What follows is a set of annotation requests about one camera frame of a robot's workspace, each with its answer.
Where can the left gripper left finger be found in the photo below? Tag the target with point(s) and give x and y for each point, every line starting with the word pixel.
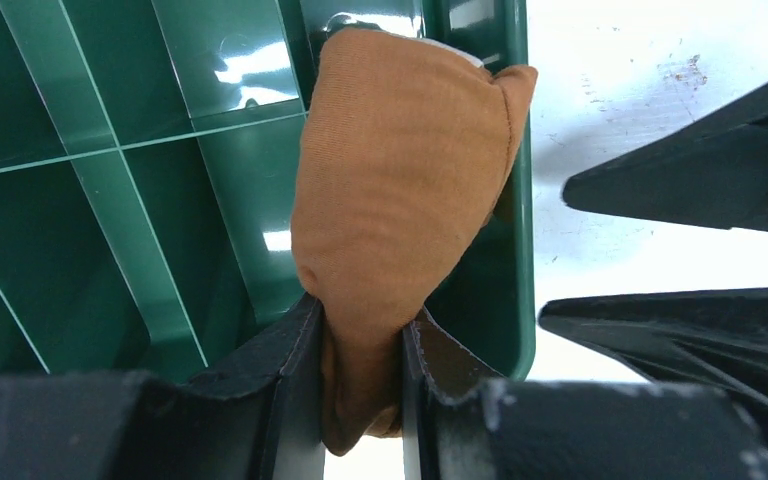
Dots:
pixel 253 415

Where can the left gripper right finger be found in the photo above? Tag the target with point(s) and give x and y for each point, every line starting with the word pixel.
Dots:
pixel 463 420

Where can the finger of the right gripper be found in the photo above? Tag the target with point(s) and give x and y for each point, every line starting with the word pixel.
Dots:
pixel 712 173
pixel 713 337

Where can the green compartment tray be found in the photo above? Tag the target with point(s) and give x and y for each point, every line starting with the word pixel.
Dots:
pixel 148 152

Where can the brown underwear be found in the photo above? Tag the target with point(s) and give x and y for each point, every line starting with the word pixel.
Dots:
pixel 404 155

